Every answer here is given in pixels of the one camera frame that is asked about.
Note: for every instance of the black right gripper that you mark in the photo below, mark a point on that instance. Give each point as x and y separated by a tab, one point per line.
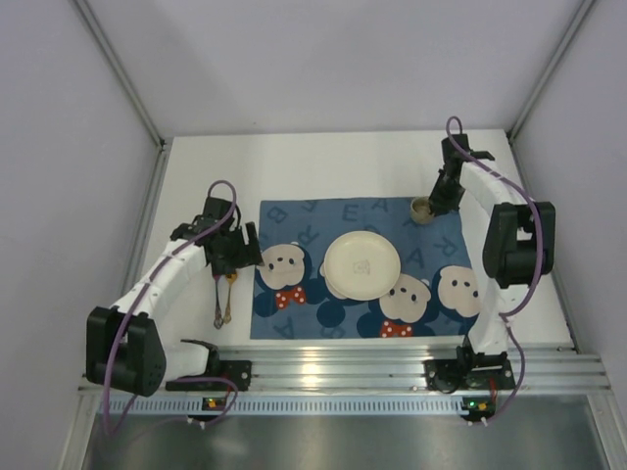
442	201

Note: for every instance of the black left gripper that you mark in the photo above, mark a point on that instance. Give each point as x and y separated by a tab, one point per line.
251	243

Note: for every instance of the gold spoon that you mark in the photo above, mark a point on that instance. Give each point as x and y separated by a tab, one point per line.
227	314

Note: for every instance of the blue bear print cloth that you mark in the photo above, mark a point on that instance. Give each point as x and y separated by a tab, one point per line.
437	293

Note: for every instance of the cream round plate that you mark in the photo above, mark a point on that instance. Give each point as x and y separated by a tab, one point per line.
360	266

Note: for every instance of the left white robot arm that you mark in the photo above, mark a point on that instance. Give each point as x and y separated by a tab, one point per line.
124	346

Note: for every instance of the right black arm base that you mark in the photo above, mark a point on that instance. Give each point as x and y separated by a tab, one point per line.
469	371

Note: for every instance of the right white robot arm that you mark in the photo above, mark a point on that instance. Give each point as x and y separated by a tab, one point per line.
519	247

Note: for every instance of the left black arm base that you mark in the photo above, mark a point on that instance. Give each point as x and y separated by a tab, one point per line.
222	375

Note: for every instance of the aluminium mounting rail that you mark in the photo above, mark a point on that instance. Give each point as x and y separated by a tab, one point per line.
399	366

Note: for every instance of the right aluminium frame post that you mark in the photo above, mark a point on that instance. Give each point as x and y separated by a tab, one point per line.
584	9

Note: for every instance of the aluminium frame post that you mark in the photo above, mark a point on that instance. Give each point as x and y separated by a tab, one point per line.
103	42
584	9

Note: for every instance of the perforated grey cable tray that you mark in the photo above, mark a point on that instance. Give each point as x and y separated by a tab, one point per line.
295	405

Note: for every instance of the left aluminium frame post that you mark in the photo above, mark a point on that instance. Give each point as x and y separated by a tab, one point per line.
103	42

